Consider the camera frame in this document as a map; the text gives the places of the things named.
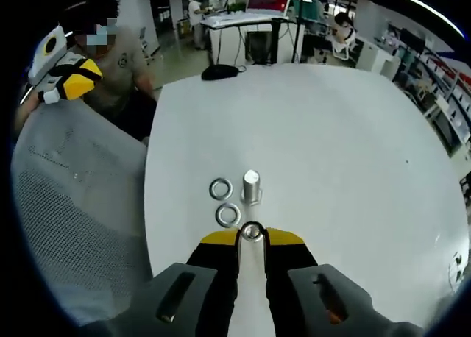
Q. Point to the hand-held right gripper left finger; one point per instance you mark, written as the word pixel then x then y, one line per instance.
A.
pixel 213 278

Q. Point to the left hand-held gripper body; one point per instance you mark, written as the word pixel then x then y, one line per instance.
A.
pixel 48 63

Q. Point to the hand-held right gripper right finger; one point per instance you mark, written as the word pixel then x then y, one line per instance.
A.
pixel 287 278

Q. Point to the small steel bolt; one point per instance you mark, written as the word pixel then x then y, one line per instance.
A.
pixel 243 232

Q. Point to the large steel washer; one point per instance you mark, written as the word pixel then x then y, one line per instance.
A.
pixel 219 215
pixel 212 190

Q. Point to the large threaded steel stud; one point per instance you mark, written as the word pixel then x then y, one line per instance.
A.
pixel 251 188

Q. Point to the grey mesh office chair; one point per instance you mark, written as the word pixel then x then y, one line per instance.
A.
pixel 73 204

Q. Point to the black cloth item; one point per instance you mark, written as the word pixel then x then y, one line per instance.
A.
pixel 219 73

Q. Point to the white standing desk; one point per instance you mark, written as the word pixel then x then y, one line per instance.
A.
pixel 235 20

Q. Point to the computer tower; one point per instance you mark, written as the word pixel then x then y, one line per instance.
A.
pixel 259 46

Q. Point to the white office chair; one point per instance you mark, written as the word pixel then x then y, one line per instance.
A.
pixel 342 52

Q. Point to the white low cabinet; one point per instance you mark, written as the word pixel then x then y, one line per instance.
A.
pixel 368 57

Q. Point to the shelving unit with white bins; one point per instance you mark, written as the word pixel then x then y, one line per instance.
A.
pixel 441 79

